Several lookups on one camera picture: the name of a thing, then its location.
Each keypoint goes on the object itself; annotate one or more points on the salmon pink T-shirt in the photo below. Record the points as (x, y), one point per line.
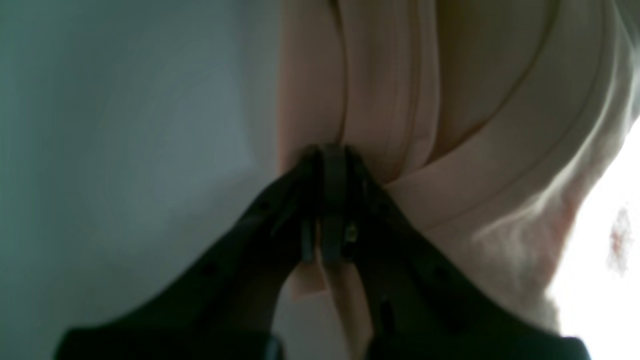
(488, 122)

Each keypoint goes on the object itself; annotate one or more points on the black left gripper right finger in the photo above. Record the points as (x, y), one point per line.
(422, 307)

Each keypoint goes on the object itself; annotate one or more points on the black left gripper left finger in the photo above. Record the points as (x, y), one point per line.
(222, 307)

